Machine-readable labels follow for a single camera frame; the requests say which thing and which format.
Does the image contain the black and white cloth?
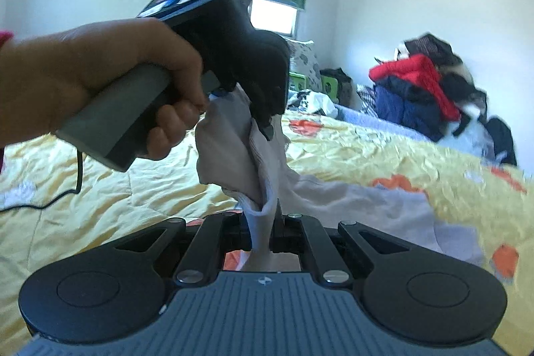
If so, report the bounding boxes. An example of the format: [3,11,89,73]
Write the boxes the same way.
[287,89,339,117]

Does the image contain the red jacket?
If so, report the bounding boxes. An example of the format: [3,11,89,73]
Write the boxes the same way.
[369,53,462,121]

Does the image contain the striped cloth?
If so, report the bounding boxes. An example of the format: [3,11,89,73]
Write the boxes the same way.
[356,84,378,115]

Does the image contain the light blue blanket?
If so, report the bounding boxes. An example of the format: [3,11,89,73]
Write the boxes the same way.
[333,101,435,145]

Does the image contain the dark clothes heap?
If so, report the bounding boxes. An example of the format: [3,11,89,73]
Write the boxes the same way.
[395,32,487,111]

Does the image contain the navy blue jacket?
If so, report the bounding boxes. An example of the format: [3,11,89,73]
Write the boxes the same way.
[373,74,460,142]

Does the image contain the grey patterned pillow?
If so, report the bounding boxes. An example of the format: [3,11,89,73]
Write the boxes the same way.
[287,38,324,95]

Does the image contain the green plastic crate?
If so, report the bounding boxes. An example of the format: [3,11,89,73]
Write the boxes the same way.
[289,71,339,99]

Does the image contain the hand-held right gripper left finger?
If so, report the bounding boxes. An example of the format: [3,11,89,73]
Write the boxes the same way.
[112,212,253,287]

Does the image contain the yellow floral bedsheet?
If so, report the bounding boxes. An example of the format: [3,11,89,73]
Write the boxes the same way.
[0,112,534,345]

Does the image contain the pale lavender knit top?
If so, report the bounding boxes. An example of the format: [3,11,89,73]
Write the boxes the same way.
[194,86,487,274]

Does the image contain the black cable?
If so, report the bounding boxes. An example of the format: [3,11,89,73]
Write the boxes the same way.
[0,149,86,212]

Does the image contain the window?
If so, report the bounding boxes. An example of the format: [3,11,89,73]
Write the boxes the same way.
[248,0,299,38]

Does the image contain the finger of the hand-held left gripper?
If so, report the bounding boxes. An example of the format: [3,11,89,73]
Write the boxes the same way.
[249,105,278,142]

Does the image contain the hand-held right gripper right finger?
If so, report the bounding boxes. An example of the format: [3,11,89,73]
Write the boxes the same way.
[270,199,421,287]

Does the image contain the person's left hand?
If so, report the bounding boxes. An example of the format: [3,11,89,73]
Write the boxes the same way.
[24,17,209,161]

